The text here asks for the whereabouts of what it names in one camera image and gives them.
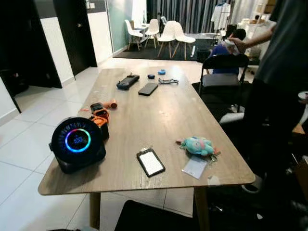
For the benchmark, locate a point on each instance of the keys with teal plush toy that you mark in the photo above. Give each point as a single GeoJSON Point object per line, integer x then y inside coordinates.
{"type": "Point", "coordinates": [197, 145]}

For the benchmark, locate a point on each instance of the standing person in dark clothes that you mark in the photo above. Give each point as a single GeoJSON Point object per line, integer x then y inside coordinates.
{"type": "Point", "coordinates": [284, 72]}

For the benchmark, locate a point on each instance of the white slipper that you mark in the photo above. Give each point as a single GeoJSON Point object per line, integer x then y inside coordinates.
{"type": "Point", "coordinates": [252, 185]}

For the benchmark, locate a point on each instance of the black folding chair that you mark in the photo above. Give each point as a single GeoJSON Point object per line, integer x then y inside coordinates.
{"type": "Point", "coordinates": [224, 62]}

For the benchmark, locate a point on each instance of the seated person in blue shirt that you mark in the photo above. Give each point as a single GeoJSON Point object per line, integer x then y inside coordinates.
{"type": "Point", "coordinates": [226, 50]}

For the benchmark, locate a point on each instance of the hanging white shirt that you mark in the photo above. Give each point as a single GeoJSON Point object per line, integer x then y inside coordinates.
{"type": "Point", "coordinates": [220, 17]}

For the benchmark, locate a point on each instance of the blue tape roll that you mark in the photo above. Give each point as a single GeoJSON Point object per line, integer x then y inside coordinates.
{"type": "Point", "coordinates": [161, 72]}

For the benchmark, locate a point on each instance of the white shell chair wooden legs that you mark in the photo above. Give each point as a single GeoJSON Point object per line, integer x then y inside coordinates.
{"type": "Point", "coordinates": [172, 32]}
{"type": "Point", "coordinates": [153, 26]}
{"type": "Point", "coordinates": [131, 28]}

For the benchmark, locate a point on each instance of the grey striped curtain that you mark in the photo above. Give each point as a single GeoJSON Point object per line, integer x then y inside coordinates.
{"type": "Point", "coordinates": [183, 14]}

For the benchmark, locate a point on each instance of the small dark blue case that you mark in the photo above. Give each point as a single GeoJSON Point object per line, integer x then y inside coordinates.
{"type": "Point", "coordinates": [151, 76]}

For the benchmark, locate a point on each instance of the black smartphone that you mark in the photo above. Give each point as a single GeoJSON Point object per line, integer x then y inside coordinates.
{"type": "Point", "coordinates": [148, 89]}

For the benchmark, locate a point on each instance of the light wooden table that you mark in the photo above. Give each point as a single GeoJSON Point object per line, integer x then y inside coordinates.
{"type": "Point", "coordinates": [144, 125]}

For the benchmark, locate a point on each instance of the black card holder white face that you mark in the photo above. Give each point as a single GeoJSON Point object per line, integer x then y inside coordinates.
{"type": "Point", "coordinates": [150, 162]}

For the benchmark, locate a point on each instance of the dark floor rug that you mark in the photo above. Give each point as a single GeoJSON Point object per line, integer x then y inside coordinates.
{"type": "Point", "coordinates": [144, 53]}

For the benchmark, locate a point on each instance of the black handheld controller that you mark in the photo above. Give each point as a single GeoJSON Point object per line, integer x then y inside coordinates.
{"type": "Point", "coordinates": [127, 82]}

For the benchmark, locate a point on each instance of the black floor mat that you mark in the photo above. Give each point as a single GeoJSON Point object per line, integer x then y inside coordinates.
{"type": "Point", "coordinates": [154, 219]}

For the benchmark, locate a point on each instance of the black and orange battery pack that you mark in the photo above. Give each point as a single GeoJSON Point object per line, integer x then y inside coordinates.
{"type": "Point", "coordinates": [101, 122]}

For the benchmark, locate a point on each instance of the black door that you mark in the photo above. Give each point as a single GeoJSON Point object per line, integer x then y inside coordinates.
{"type": "Point", "coordinates": [74, 33]}

